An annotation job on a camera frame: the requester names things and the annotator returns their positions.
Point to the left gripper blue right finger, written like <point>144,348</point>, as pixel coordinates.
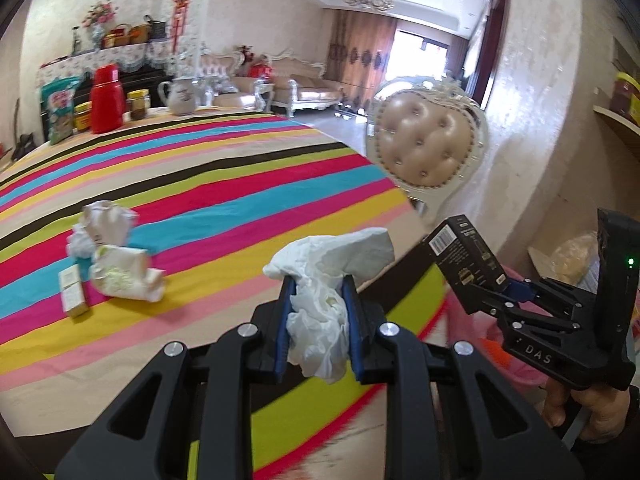
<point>355,325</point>

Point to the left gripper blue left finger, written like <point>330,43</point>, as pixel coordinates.
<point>282,340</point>

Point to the large white tissue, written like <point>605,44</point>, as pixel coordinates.
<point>318,324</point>

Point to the black small carton box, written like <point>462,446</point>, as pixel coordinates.
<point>466,262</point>

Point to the white paper cup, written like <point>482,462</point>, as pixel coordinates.
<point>106,223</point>

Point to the small white tissue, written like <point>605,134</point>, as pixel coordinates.
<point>80,244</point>

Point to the pink trash bin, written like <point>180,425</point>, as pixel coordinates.
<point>481,330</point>

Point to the plastic bag of food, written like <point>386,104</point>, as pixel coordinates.
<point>571,260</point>

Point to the striped colourful tablecloth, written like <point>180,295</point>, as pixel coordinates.
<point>215,197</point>

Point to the crumpled white paper wrapper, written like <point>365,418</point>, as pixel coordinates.
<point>126,273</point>

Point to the beige tufted dining chair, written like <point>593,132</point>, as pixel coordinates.
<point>428,136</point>

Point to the cream ornate sofa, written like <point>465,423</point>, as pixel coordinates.
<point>298,84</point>

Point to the cream armchair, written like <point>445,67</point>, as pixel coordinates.
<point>218,83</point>

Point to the small white carton box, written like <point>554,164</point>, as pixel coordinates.
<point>71,291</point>

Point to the white ceramic teapot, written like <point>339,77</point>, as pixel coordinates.
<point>179,95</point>

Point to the yellow lid jar dark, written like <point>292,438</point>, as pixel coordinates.
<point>138,104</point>

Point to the red jar on shelf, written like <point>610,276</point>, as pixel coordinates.
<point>625,99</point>

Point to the brown patterned curtain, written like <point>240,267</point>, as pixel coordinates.
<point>359,49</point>

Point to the red thermos jug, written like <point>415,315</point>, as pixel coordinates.
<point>107,100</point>

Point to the yellow lid jar left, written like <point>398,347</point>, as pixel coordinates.
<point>82,117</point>

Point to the green snack bag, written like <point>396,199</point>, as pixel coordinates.
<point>58,98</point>

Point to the red chinese knot ornament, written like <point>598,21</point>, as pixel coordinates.
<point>178,21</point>

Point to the flower vase bouquet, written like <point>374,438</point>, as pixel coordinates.
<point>96,20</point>

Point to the wooden wall shelf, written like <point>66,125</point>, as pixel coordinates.
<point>628,132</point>

